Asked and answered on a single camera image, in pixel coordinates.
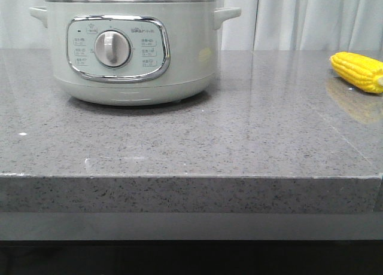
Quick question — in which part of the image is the white curtain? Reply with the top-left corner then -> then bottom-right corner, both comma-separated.
1,0 -> 382,51

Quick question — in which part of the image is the pale green electric cooking pot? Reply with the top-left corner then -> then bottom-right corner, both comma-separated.
29,0 -> 241,106

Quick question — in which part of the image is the yellow corn cob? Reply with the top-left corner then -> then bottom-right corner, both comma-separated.
330,51 -> 382,94

